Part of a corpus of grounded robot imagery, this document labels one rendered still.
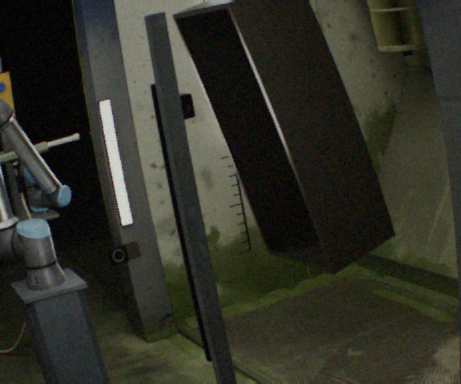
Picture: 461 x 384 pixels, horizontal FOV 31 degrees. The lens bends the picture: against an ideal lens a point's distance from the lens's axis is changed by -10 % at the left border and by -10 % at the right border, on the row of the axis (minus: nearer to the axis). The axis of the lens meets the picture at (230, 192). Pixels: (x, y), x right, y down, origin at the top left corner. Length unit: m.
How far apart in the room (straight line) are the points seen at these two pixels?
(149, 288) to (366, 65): 1.73
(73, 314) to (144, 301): 1.01
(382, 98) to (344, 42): 0.41
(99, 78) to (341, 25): 1.43
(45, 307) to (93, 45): 1.43
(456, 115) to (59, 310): 2.20
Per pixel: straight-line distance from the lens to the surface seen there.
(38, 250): 3.64
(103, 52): 4.41
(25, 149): 3.69
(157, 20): 2.44
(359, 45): 5.04
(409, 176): 4.87
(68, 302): 3.64
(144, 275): 4.58
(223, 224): 4.69
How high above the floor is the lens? 1.62
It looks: 12 degrees down
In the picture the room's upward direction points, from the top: 11 degrees counter-clockwise
